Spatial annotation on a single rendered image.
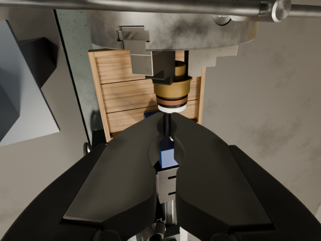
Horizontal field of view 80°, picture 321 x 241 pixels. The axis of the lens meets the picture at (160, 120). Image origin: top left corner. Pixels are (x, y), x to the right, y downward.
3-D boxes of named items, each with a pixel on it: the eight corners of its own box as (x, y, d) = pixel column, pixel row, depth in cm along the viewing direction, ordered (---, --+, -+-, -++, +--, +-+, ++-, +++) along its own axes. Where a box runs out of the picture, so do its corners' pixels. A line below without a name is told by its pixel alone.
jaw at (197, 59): (190, 20, 36) (251, 17, 37) (184, 19, 40) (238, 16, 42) (188, 78, 42) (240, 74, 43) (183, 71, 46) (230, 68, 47)
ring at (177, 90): (156, 70, 37) (158, 113, 42) (200, 65, 39) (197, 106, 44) (146, 60, 45) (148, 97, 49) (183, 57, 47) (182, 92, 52)
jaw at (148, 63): (153, 21, 36) (117, 26, 27) (178, 21, 35) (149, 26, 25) (155, 79, 42) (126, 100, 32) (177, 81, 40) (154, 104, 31)
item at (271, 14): (218, 2, 27) (295, -5, 17) (215, 20, 28) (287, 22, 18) (204, 1, 26) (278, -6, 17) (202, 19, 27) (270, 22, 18)
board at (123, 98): (88, 49, 56) (87, 52, 52) (202, 40, 64) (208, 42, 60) (106, 136, 70) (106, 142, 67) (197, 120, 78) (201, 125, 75)
